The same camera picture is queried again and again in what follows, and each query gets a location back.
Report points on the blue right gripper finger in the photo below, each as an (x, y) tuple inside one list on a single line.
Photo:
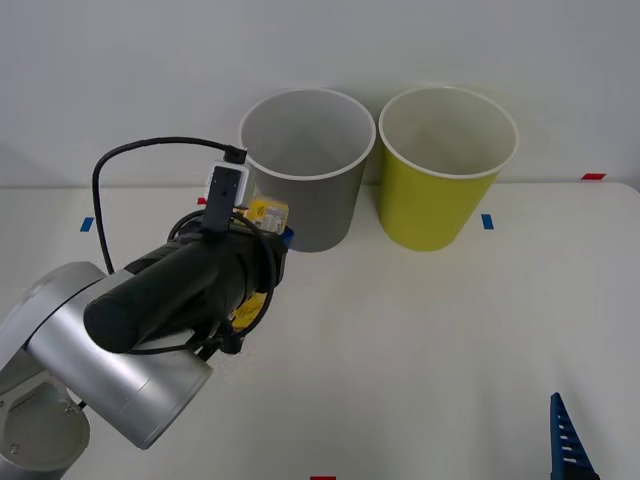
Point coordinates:
[(562, 445)]

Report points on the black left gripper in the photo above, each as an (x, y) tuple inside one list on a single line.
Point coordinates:
[(250, 265)]

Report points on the yellow label plastic bottle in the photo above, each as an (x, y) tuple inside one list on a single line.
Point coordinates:
[(270, 215)]

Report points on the silver and black left arm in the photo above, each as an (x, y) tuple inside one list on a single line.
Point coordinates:
[(100, 365)]

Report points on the grey plastic waste bin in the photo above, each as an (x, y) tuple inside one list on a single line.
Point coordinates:
[(320, 210)]

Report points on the yellow-green plastic waste bin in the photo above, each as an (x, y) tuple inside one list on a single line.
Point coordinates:
[(430, 210)]

